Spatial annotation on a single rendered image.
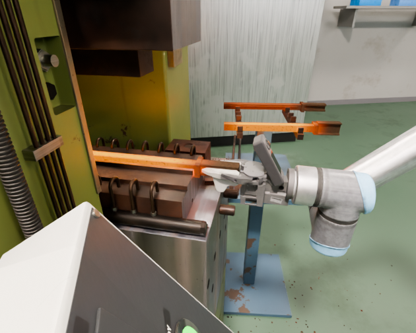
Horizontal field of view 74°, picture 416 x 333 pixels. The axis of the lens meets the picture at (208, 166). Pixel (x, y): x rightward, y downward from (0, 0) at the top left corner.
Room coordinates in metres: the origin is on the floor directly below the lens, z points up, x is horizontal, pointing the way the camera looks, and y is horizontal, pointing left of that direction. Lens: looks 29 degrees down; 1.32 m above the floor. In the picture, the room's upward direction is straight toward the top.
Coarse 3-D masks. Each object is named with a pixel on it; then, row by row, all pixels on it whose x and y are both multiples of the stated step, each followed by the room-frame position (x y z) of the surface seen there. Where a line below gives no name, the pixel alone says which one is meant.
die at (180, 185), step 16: (96, 160) 0.62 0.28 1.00; (112, 176) 0.55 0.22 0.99; (128, 176) 0.55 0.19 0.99; (144, 176) 0.55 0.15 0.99; (160, 176) 0.55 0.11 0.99; (176, 176) 0.55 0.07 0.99; (192, 176) 0.56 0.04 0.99; (128, 192) 0.50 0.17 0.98; (144, 192) 0.50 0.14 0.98; (160, 192) 0.50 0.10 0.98; (176, 192) 0.50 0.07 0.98; (192, 192) 0.55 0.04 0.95; (128, 208) 0.49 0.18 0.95; (144, 208) 0.49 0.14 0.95; (160, 208) 0.48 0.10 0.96; (176, 208) 0.47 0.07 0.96
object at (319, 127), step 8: (224, 128) 0.93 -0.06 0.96; (232, 128) 0.93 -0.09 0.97; (248, 128) 0.93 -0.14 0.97; (256, 128) 0.93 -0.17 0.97; (264, 128) 0.93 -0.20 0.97; (272, 128) 0.92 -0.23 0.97; (280, 128) 0.92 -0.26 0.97; (288, 128) 0.92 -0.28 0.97; (296, 128) 0.92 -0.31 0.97; (304, 128) 0.92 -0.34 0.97; (312, 128) 0.92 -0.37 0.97; (320, 128) 0.92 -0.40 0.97; (328, 128) 0.92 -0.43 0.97; (336, 128) 0.92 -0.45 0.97
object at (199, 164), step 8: (96, 152) 0.65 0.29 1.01; (104, 152) 0.65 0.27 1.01; (112, 160) 0.62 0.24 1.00; (120, 160) 0.61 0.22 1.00; (128, 160) 0.61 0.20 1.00; (136, 160) 0.60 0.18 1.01; (144, 160) 0.60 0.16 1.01; (152, 160) 0.60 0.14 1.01; (160, 160) 0.60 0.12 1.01; (168, 160) 0.60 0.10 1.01; (176, 160) 0.60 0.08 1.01; (184, 160) 0.60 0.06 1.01; (192, 160) 0.60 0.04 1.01; (200, 160) 0.59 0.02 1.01; (208, 160) 0.60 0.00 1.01; (192, 168) 0.58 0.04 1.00; (200, 168) 0.57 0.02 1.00; (224, 168) 0.56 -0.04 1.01; (232, 168) 0.56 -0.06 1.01
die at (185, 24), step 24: (72, 0) 0.50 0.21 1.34; (96, 0) 0.49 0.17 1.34; (120, 0) 0.48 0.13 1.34; (144, 0) 0.48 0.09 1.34; (168, 0) 0.47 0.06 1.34; (192, 0) 0.60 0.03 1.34; (72, 24) 0.50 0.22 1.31; (96, 24) 0.49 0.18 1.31; (120, 24) 0.48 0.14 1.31; (144, 24) 0.48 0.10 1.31; (168, 24) 0.47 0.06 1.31; (192, 24) 0.59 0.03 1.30; (72, 48) 0.50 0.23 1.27; (96, 48) 0.49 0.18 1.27; (120, 48) 0.49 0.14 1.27; (144, 48) 0.48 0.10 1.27; (168, 48) 0.47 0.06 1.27
